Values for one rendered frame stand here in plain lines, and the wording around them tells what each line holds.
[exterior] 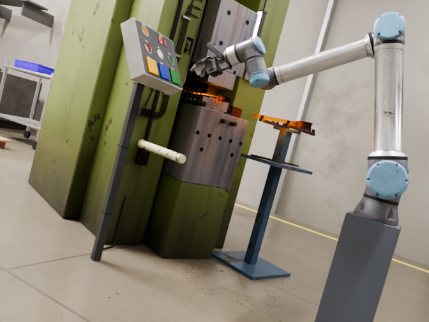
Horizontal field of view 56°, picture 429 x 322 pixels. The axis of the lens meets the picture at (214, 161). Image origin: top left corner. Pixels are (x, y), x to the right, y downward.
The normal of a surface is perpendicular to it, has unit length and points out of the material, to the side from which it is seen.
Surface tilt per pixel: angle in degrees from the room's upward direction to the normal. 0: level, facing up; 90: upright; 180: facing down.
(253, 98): 90
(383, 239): 90
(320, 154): 90
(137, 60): 90
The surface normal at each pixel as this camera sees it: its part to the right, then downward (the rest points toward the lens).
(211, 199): 0.60, 0.21
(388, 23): -0.37, -0.18
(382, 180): -0.38, 0.04
